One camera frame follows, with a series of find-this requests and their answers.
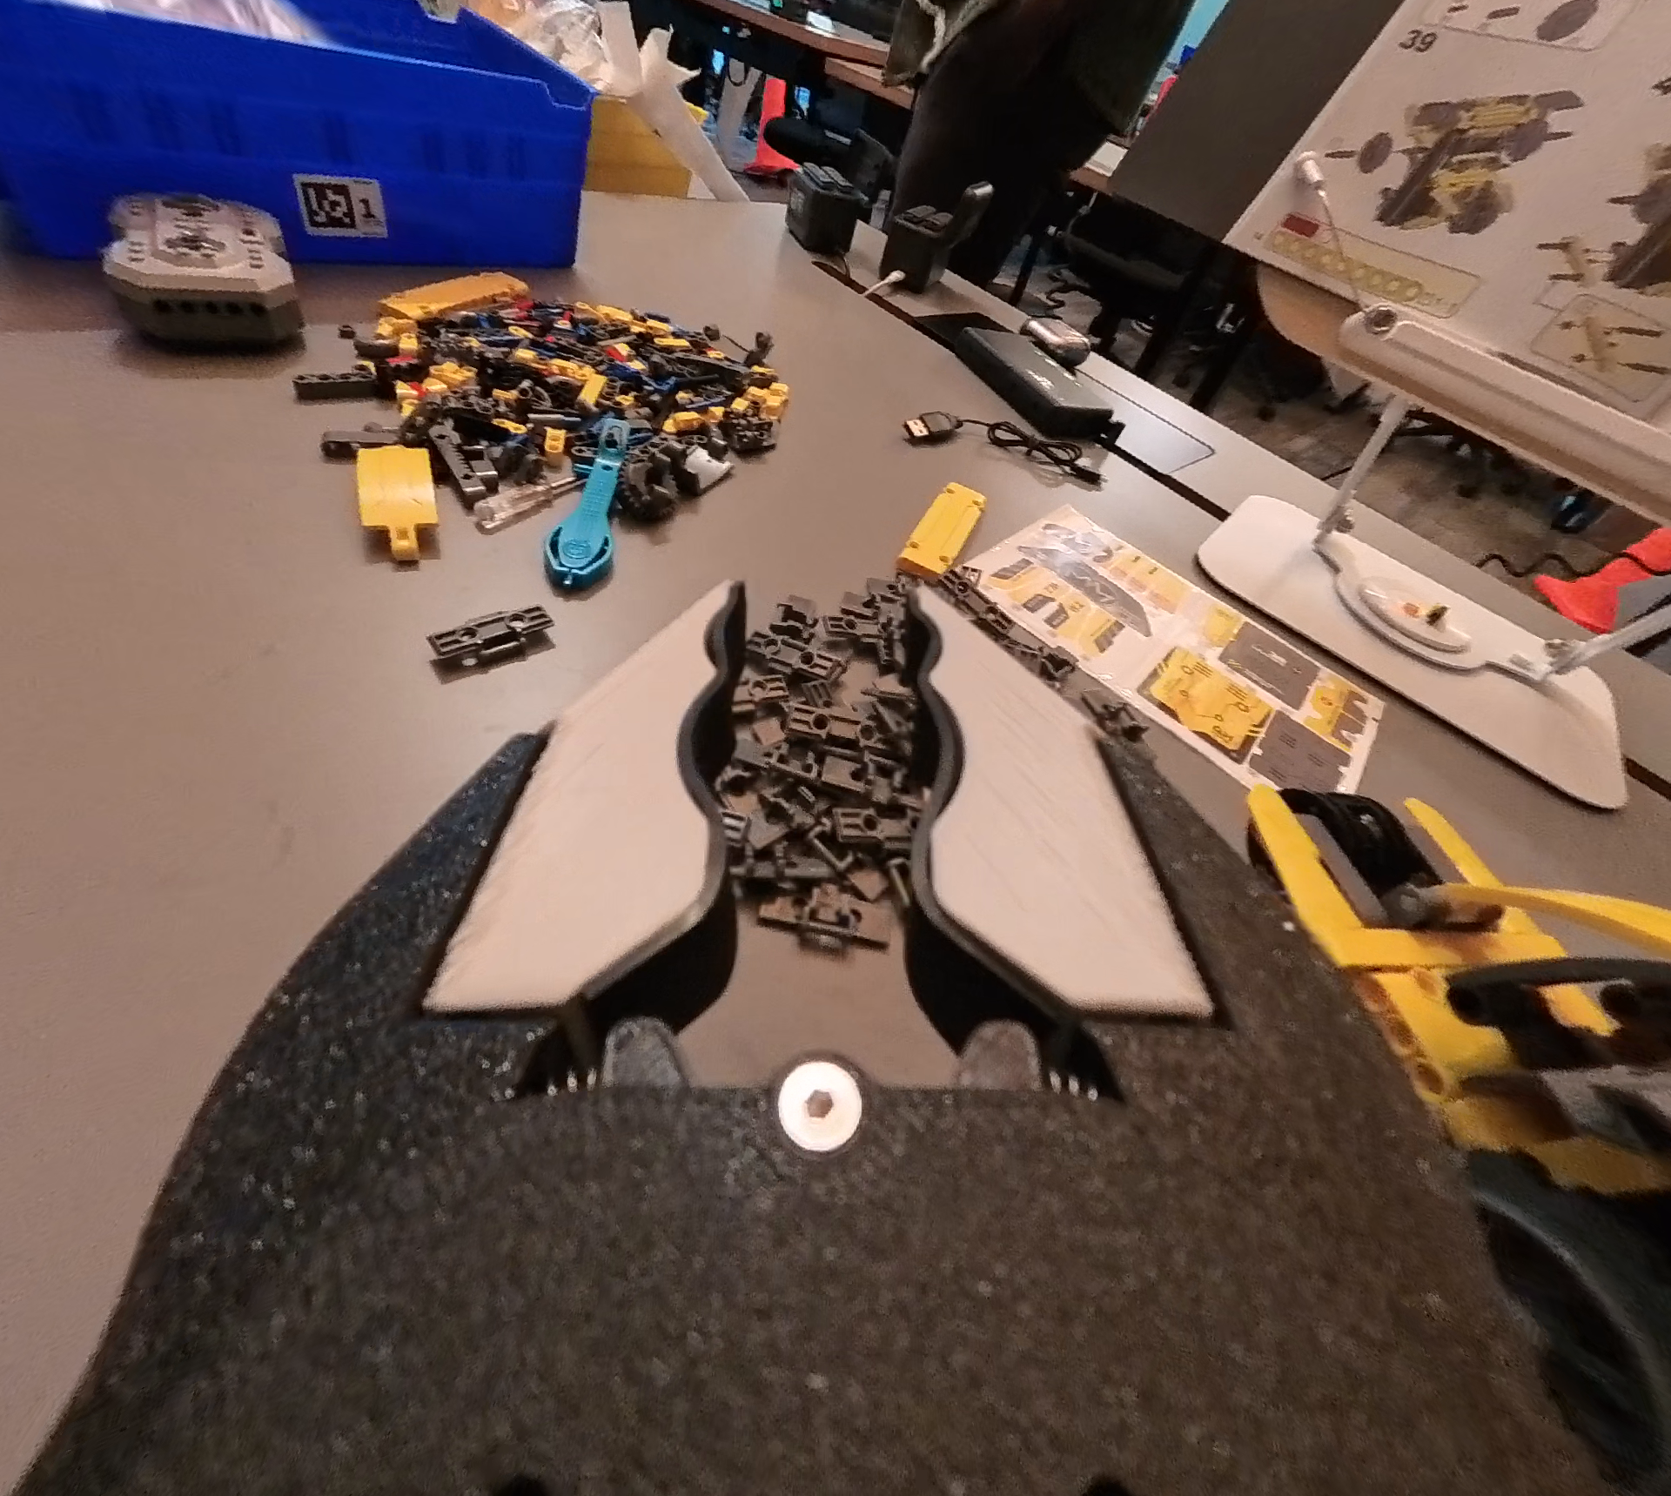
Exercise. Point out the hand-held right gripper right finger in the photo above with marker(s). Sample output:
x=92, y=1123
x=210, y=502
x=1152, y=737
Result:
x=1057, y=873

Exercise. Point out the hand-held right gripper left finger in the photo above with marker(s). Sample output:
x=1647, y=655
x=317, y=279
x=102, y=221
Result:
x=590, y=873

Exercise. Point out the pile of grey track links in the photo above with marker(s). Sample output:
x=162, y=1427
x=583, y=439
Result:
x=823, y=780

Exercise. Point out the yellow toy brick vehicle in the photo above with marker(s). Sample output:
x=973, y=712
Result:
x=1407, y=960

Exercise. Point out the blue plastic bin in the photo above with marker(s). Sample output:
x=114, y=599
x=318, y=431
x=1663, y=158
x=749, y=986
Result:
x=392, y=126

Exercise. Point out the yellow and black sticker sheet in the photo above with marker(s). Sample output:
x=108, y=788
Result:
x=1174, y=659

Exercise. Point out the loose grey brick part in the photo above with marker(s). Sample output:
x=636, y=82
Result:
x=489, y=633

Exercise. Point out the blue brick separator tool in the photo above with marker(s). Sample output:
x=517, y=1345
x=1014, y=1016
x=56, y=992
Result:
x=590, y=532

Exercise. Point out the yellow toy brick panel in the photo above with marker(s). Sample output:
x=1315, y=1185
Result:
x=938, y=532

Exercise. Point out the white book stand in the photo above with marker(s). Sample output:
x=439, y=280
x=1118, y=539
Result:
x=1501, y=715

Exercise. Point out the black flat device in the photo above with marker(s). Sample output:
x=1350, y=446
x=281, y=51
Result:
x=1033, y=387

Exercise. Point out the pile of toy brick parts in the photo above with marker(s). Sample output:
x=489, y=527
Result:
x=546, y=375

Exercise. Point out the grey computer mouse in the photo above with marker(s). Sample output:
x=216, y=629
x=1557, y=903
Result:
x=1062, y=342

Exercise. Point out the black charger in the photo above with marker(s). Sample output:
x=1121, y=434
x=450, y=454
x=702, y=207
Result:
x=823, y=209
x=926, y=242

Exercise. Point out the grey toy motor block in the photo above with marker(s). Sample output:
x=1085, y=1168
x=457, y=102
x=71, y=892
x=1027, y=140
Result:
x=204, y=267

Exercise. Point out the yellow box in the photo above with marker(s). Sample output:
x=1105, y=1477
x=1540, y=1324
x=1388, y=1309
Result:
x=640, y=152

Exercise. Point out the toy instruction booklet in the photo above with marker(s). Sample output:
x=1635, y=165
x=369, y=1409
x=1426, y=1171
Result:
x=1477, y=218

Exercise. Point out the crumpled clear plastic bags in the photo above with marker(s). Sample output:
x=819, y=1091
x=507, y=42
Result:
x=574, y=22

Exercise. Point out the black computer monitor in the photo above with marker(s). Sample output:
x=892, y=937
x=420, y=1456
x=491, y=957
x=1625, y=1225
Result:
x=1304, y=22

